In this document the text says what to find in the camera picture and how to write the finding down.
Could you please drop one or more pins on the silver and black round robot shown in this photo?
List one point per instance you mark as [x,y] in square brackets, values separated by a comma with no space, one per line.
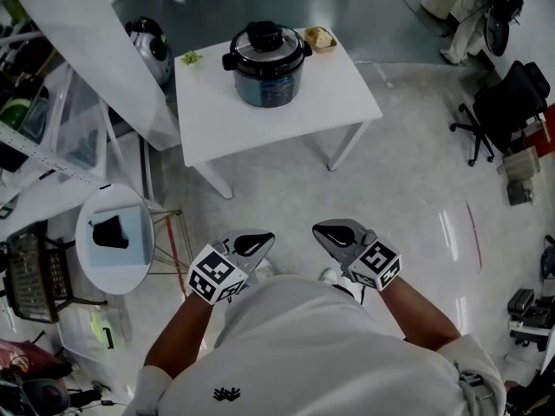
[152,52]

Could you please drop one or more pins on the round white side table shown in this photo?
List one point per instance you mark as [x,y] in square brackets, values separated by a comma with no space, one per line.
[108,280]

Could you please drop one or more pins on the small green plant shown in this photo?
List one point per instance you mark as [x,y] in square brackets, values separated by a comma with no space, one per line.
[191,58]

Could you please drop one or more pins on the black mesh basket chair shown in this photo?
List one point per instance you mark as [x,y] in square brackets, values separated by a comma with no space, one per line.
[30,275]

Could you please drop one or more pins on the black office chair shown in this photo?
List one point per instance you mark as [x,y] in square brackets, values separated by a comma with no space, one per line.
[507,106]

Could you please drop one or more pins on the person's white shoe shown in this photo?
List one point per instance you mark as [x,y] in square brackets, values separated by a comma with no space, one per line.
[329,274]
[266,269]

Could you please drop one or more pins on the black pressure cooker lid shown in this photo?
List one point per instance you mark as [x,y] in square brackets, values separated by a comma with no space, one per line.
[266,43]

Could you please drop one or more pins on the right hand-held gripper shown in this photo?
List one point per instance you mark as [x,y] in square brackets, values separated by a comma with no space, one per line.
[375,262]

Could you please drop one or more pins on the tan food container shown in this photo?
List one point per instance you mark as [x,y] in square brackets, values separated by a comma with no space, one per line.
[321,38]

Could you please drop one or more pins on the person's right white shoe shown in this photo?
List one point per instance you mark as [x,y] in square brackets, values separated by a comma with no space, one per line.
[329,274]

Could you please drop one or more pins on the person's left forearm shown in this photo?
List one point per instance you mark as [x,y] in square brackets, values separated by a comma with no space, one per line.
[182,336]

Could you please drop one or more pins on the person's white shirt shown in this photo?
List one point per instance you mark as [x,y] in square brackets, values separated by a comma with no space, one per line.
[303,353]

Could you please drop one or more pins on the white partition board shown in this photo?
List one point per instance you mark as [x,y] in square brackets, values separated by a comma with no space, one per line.
[108,59]

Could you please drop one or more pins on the person's right forearm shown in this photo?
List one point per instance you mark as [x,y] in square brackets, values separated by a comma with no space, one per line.
[416,314]

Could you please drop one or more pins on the black pouch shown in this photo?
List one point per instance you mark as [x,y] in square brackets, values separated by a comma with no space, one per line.
[108,234]

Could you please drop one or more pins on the black equipment case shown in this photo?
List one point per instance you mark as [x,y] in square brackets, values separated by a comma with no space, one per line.
[526,310]

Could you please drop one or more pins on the person's left white shoe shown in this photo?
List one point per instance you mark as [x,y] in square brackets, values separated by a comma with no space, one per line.
[266,269]

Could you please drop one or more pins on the clear plastic storage bin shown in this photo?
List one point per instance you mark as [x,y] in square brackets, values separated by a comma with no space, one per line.
[82,132]

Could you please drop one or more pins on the light blue tray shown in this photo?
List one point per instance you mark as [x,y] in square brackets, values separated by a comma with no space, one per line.
[130,249]

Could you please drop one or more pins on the dark blue pressure cooker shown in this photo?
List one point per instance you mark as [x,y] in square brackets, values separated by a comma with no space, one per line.
[266,85]

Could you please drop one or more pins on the white metal shelf rack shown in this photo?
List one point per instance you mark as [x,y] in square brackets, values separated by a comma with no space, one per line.
[47,163]

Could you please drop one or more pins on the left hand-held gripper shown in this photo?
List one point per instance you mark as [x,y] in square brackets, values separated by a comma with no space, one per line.
[217,273]

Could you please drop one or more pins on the white rectangular table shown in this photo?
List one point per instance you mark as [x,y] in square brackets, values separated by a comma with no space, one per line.
[269,128]

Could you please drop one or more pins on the grey box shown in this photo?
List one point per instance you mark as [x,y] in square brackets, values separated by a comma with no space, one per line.
[520,171]

